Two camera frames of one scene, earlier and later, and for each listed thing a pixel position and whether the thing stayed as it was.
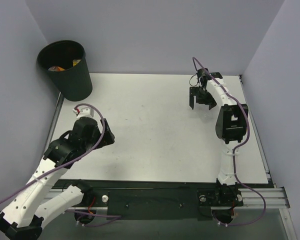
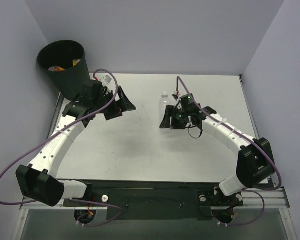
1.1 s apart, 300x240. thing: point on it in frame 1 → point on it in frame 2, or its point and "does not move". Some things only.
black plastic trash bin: [75, 84] does not move
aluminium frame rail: [274, 198] does not move
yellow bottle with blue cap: [75, 62] does not move
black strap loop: [197, 80] → [200, 133]
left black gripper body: [107, 135] → [114, 109]
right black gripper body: [202, 94] → [174, 118]
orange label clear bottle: [56, 68] does not move
